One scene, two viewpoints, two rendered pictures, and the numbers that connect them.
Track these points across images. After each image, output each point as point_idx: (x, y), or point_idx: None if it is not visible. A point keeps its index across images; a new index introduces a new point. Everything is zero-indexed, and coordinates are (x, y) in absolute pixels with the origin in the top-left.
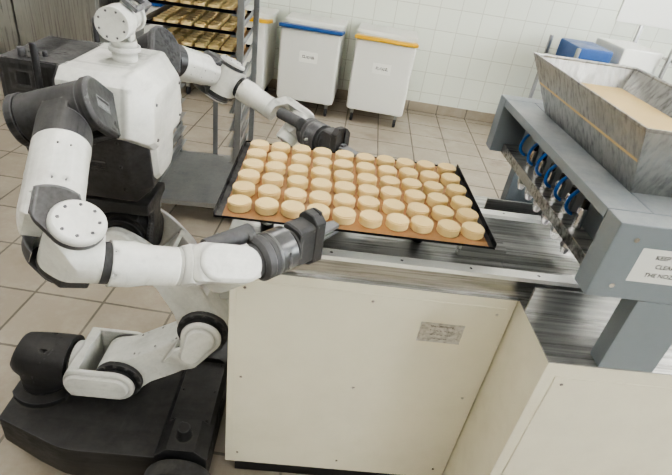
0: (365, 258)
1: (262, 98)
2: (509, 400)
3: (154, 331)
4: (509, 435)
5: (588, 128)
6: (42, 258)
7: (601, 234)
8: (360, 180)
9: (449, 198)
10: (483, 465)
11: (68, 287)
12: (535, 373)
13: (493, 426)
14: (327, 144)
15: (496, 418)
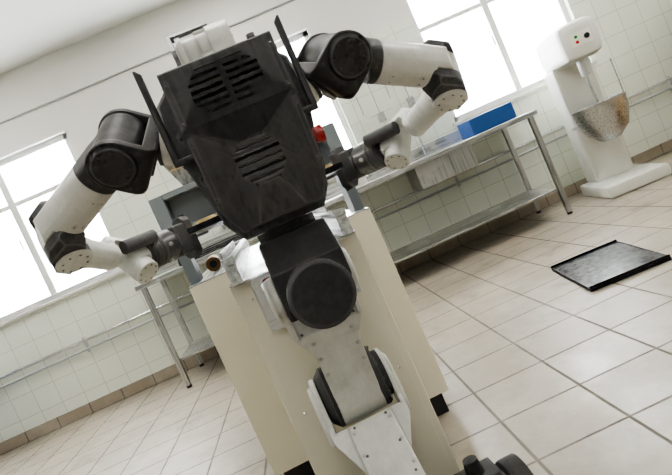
0: (325, 212)
1: (102, 242)
2: (376, 262)
3: (374, 468)
4: (395, 268)
5: None
6: (461, 75)
7: (329, 136)
8: None
9: None
10: (406, 315)
11: (465, 102)
12: (370, 223)
13: (386, 291)
14: (185, 235)
15: (382, 285)
